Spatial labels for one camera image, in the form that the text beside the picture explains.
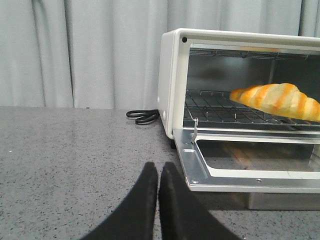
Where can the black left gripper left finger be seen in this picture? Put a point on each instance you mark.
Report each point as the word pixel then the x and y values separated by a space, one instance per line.
pixel 134 218

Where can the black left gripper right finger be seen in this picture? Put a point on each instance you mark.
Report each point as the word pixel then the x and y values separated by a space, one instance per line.
pixel 182 216

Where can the glass oven door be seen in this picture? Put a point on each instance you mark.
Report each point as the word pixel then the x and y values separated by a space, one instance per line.
pixel 223 160

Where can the golden croissant bread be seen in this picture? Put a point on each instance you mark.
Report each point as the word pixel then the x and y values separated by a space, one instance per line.
pixel 281 99

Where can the white Toshiba toaster oven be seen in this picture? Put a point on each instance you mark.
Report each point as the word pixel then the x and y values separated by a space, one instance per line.
pixel 214 60

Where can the grey curtain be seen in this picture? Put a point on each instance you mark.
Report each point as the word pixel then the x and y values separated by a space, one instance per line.
pixel 105 53

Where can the metal wire oven rack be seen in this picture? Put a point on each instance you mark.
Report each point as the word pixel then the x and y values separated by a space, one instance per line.
pixel 215 107

